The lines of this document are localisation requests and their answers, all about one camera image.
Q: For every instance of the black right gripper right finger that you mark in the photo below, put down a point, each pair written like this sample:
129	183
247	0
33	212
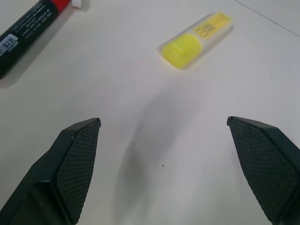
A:
267	164

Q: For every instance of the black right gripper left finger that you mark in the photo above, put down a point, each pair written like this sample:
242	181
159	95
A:
70	168

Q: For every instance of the yellow highlighter pen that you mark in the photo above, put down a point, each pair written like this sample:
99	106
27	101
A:
187	44

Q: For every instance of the black red marker pen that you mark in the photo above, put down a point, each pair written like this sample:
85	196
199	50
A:
25	30

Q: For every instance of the small white eraser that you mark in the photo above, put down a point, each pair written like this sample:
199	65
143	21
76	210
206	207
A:
77	3

